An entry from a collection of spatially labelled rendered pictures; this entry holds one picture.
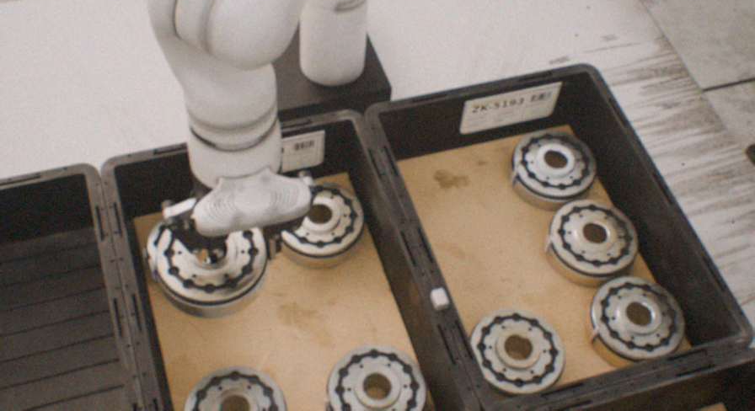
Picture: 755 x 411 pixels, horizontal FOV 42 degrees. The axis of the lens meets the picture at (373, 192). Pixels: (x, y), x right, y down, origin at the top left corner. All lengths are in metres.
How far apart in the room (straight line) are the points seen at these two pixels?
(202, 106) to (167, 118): 0.71
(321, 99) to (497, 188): 0.31
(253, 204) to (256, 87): 0.10
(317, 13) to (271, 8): 0.66
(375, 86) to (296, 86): 0.11
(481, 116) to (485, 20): 0.41
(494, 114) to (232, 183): 0.51
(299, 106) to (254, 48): 0.72
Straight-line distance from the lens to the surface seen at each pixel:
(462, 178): 1.21
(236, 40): 0.64
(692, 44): 2.72
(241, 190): 0.77
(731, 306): 1.07
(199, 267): 0.91
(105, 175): 1.09
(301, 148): 1.13
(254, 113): 0.72
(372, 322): 1.09
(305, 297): 1.10
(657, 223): 1.15
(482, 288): 1.12
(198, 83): 0.72
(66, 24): 1.58
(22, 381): 1.09
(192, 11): 0.66
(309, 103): 1.37
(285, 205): 0.76
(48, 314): 1.12
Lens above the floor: 1.79
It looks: 54 degrees down
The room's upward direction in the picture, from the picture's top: 6 degrees clockwise
